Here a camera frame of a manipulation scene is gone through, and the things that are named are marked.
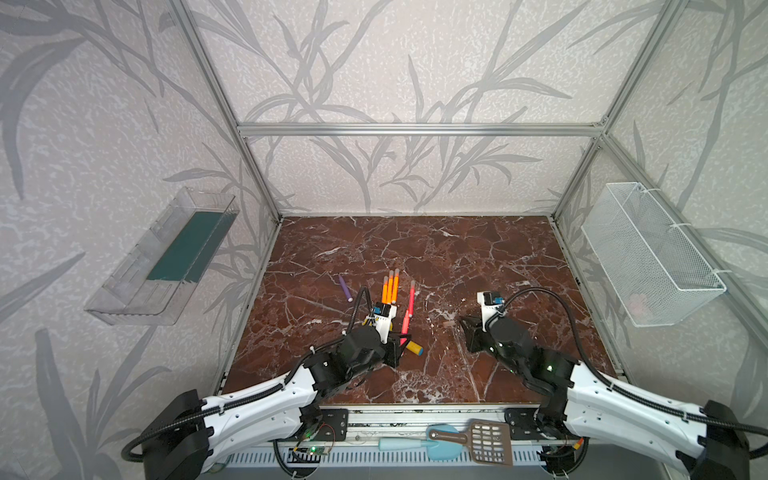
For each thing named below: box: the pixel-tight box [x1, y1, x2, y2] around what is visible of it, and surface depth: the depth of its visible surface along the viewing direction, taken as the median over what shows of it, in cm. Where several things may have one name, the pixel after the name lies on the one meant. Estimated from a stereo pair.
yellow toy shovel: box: [406, 340, 424, 356], surface depth 86 cm
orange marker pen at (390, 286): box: [387, 269, 394, 304], surface depth 101 cm
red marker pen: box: [408, 279, 416, 318], surface depth 98 cm
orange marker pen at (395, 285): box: [392, 268, 400, 304], surface depth 101 cm
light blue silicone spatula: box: [378, 424, 463, 461], surface depth 72 cm
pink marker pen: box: [399, 309, 410, 347], surface depth 78 cm
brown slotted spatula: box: [428, 418, 513, 467], surface depth 73 cm
